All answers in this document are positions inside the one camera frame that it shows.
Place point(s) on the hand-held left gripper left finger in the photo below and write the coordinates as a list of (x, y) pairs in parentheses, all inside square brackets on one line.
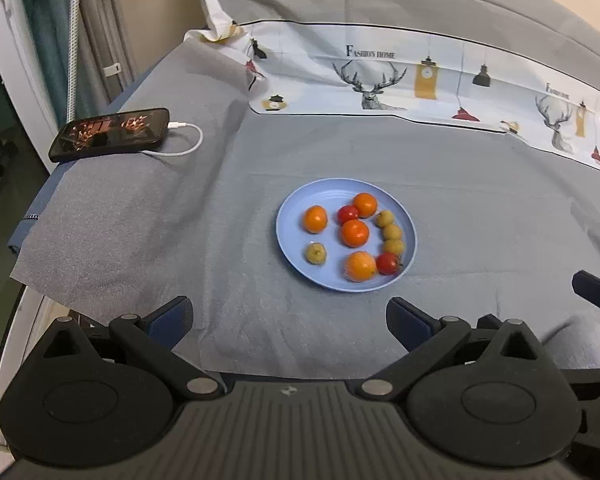
[(172, 317)]

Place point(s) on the grey bed cover cloth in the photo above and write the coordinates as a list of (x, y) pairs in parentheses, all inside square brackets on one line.
[(180, 210)]

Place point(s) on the white door frame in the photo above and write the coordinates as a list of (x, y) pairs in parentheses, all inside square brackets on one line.
[(10, 85)]

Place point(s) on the black white striped pole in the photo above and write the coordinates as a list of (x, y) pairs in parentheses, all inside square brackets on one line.
[(73, 60)]

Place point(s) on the grey curtain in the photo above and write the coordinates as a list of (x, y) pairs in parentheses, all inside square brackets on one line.
[(105, 10)]

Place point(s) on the small yellow pear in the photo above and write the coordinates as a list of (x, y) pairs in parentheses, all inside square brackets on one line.
[(316, 253), (392, 232), (394, 246), (384, 218)]

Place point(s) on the white bed frame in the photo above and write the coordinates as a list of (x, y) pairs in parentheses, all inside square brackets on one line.
[(30, 320)]

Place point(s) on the red cherry tomato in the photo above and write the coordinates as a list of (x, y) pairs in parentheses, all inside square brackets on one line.
[(347, 213), (388, 263)]

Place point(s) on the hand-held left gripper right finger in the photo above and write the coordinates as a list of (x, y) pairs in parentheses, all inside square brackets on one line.
[(410, 320)]

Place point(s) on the blue plate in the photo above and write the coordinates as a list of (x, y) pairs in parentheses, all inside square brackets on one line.
[(330, 195)]

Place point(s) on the orange mandarin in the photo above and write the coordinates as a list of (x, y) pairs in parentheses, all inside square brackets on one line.
[(361, 266), (315, 219), (355, 233), (365, 205)]

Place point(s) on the white printed bed sheet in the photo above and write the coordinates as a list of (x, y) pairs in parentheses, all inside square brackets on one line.
[(320, 85)]

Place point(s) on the white curtain clip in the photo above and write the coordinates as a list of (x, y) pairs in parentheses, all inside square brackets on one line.
[(111, 68)]

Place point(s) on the teal curtain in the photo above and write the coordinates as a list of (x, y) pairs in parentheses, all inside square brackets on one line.
[(45, 35)]

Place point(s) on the black smartphone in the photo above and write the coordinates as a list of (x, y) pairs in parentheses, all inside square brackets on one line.
[(105, 132)]

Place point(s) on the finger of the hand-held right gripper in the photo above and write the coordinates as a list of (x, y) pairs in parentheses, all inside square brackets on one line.
[(489, 322), (597, 292)]

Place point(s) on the person's grey trouser leg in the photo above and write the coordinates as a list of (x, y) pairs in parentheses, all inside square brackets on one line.
[(580, 342)]

